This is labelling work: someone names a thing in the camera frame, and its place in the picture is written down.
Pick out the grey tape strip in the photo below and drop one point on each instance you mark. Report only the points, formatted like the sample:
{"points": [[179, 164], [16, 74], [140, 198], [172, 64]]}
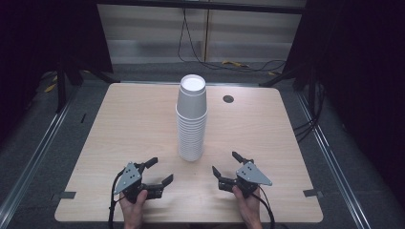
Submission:
{"points": [[67, 195], [310, 192]]}

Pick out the dark curtain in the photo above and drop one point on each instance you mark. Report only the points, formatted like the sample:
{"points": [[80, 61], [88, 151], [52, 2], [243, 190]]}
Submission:
{"points": [[366, 63], [38, 38]]}

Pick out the round dark table grommet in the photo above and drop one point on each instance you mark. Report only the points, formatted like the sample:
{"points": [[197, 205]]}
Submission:
{"points": [[228, 99]]}

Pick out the person's right hand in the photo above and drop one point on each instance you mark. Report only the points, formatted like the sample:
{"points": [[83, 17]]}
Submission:
{"points": [[250, 208]]}

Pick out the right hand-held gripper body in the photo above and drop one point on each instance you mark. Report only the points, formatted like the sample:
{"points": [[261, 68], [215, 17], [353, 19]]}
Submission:
{"points": [[251, 174]]}

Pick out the metal floor rail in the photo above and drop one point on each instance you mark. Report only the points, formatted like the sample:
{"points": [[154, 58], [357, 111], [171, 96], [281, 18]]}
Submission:
{"points": [[328, 156], [38, 149]]}

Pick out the person's left hand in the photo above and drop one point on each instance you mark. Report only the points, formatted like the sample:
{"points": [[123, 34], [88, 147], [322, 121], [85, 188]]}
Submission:
{"points": [[133, 213]]}

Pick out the black overhead beam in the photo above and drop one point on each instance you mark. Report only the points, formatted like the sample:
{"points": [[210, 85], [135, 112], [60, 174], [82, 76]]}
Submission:
{"points": [[197, 5]]}

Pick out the yellow floor tape piece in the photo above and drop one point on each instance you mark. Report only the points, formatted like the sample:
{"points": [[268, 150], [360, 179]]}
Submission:
{"points": [[50, 88], [235, 63]]}

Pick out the stack of white paper cups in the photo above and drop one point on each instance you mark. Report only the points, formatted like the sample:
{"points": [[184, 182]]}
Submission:
{"points": [[191, 127]]}

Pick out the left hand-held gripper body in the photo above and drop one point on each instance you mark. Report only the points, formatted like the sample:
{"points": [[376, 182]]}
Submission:
{"points": [[129, 178]]}

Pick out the black metal stand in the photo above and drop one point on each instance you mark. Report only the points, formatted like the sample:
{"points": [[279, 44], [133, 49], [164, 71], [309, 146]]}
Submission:
{"points": [[61, 89], [310, 95]]}

